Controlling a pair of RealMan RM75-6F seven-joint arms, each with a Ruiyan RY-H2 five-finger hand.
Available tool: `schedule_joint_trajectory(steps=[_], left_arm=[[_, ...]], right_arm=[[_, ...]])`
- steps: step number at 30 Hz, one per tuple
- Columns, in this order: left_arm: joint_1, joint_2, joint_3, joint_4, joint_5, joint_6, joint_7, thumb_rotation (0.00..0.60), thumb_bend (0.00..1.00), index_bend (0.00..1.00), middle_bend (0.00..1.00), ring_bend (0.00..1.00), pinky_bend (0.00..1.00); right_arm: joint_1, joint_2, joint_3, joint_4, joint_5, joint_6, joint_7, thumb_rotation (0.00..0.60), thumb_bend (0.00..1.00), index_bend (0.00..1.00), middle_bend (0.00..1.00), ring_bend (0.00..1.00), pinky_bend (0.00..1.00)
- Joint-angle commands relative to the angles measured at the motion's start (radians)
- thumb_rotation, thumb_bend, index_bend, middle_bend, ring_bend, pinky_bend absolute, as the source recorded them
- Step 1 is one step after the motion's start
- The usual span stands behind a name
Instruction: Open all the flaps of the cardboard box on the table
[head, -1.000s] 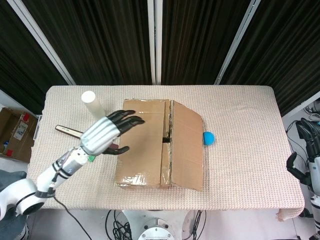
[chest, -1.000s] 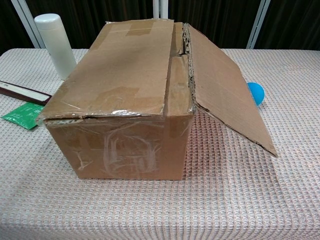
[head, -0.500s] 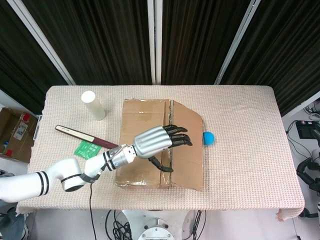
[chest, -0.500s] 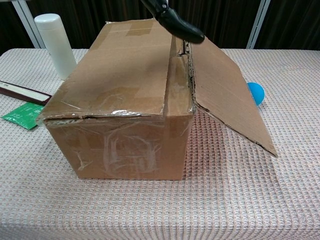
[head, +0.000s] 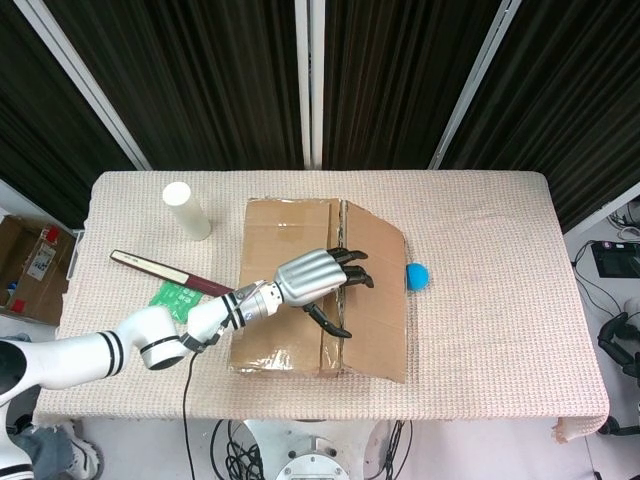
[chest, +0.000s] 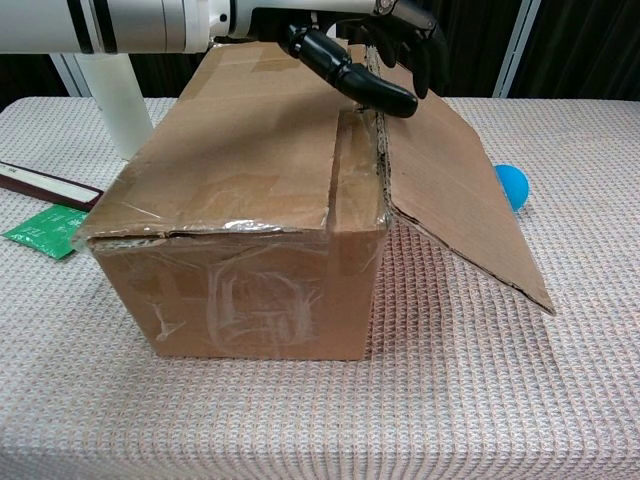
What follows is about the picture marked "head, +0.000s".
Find green sachet packet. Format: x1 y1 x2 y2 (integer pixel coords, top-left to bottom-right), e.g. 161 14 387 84
148 280 204 322

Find blue ball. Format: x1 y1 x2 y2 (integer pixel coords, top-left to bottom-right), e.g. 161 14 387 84
404 261 432 293

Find black coiled cable bundle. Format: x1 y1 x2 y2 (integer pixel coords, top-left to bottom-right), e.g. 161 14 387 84
209 418 266 480

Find white metal frame post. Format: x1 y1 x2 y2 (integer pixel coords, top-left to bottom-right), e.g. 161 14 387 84
293 0 325 169
13 0 152 171
428 0 522 170

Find white floor cables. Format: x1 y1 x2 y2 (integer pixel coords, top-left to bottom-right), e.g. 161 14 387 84
605 207 640 242

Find white grey sneaker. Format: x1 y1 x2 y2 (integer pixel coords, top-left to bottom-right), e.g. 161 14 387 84
69 433 102 480

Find white metal frame rail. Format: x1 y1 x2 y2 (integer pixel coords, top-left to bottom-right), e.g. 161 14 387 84
562 181 640 236
0 178 84 236

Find black caster wheel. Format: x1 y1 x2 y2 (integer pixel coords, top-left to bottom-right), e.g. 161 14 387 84
599 413 640 437

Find cardboard box with red tape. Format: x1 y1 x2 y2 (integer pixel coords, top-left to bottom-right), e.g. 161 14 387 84
0 214 79 327

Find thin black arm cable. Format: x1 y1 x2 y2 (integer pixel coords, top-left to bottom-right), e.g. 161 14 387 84
180 342 200 480

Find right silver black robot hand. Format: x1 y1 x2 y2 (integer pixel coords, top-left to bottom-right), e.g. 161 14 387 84
597 310 640 375

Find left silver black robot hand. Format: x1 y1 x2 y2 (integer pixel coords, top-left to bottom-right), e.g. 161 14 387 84
273 246 376 339

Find blue jeans leg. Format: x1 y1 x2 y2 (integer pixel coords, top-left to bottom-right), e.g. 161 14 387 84
13 423 81 480

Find beige waffle tablecloth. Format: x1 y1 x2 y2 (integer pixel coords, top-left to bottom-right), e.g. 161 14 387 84
32 169 611 444

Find white cylindrical bottle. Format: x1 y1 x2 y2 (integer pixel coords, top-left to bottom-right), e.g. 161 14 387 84
162 181 213 243

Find long maroon flat case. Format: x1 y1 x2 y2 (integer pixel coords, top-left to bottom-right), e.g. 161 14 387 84
109 249 235 297

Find black flat floor device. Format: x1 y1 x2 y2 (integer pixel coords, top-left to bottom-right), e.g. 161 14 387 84
591 239 628 279

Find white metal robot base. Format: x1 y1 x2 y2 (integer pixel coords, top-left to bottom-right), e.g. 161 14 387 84
244 418 381 480

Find black pleated curtain panel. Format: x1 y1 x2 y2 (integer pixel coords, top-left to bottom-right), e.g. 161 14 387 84
43 0 305 171
322 0 507 171
0 0 137 229
442 0 640 232

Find black hanging cable strands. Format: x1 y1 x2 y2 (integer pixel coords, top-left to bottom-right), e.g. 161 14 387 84
367 419 414 480

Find brown cardboard box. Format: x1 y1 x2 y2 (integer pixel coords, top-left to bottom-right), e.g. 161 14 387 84
227 197 407 385

